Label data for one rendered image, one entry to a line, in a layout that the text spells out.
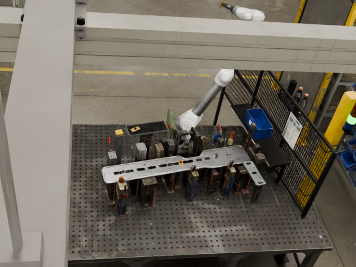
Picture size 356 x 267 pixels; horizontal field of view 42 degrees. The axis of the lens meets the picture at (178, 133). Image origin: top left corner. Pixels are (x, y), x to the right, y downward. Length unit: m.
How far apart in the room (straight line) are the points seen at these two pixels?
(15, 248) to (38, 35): 0.51
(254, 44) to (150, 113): 5.01
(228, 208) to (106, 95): 2.80
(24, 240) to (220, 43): 0.84
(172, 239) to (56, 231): 3.45
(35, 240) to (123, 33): 0.74
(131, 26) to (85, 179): 3.29
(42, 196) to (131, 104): 5.72
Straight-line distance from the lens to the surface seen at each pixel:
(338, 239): 5.49
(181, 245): 4.03
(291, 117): 4.39
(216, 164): 4.28
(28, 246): 0.56
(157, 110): 6.29
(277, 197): 4.60
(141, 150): 4.11
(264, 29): 1.30
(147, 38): 1.21
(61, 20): 1.01
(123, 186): 3.88
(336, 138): 4.04
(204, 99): 4.49
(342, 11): 5.65
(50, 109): 0.78
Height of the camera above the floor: 3.99
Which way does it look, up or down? 42 degrees down
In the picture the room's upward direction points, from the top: 10 degrees clockwise
